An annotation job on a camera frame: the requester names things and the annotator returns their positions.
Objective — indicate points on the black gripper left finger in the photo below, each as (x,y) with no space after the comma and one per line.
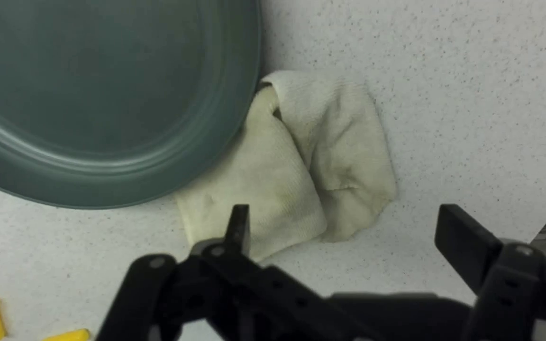
(159,295)

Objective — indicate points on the cream white towel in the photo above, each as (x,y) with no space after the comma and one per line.
(336,144)

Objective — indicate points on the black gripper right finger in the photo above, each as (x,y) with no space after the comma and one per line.
(512,284)

